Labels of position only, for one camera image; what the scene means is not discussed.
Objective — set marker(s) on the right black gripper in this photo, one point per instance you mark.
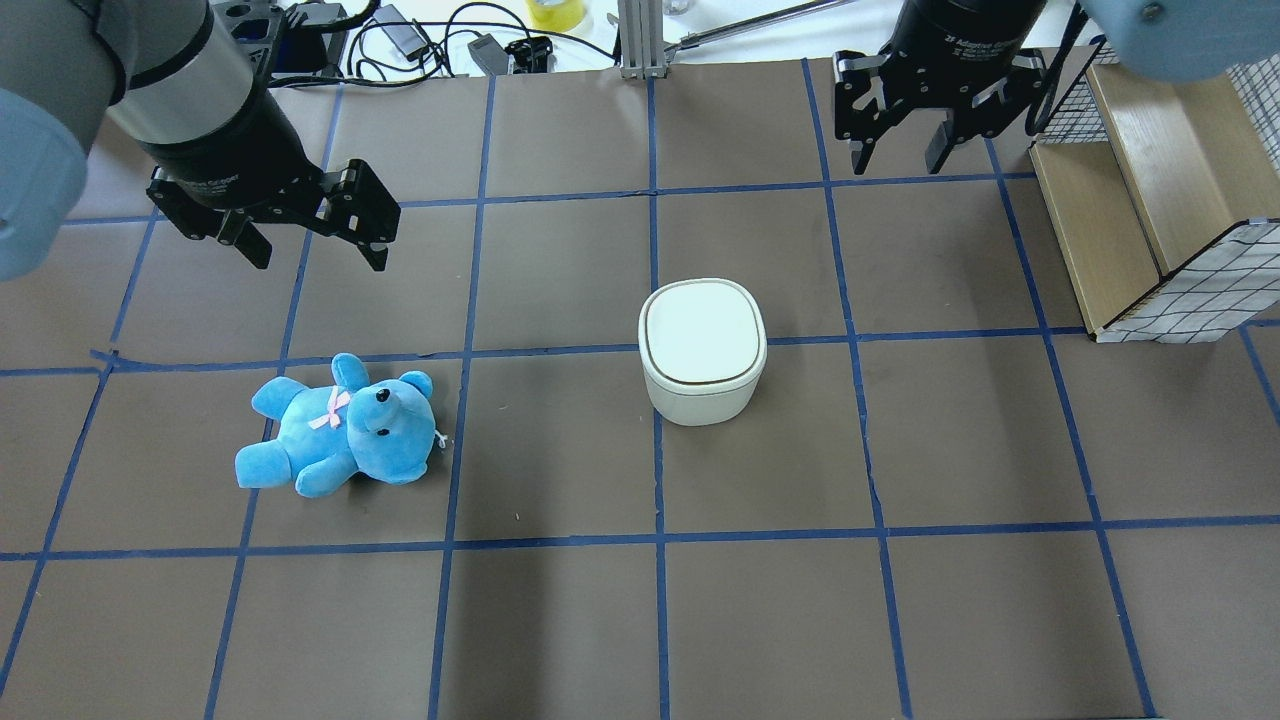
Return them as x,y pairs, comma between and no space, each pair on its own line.
958,38

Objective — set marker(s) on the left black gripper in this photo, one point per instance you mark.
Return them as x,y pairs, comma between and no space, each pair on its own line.
232,148

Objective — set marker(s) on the white trash can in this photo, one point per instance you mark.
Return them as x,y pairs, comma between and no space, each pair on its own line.
703,347

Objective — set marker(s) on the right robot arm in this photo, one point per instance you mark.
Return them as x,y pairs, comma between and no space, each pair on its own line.
971,61

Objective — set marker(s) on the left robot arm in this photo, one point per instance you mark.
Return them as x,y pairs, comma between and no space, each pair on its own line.
192,83

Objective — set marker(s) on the blue teddy bear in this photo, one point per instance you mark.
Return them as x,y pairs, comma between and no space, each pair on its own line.
384,430

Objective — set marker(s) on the black power adapter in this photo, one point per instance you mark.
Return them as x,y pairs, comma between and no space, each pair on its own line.
403,35

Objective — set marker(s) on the yellow tape roll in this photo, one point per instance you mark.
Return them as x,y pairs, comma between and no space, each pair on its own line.
558,16

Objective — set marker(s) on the wooden wire shelf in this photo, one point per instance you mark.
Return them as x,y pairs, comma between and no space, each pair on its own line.
1164,199

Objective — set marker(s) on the aluminium frame post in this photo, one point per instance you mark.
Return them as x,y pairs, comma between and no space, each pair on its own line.
642,46

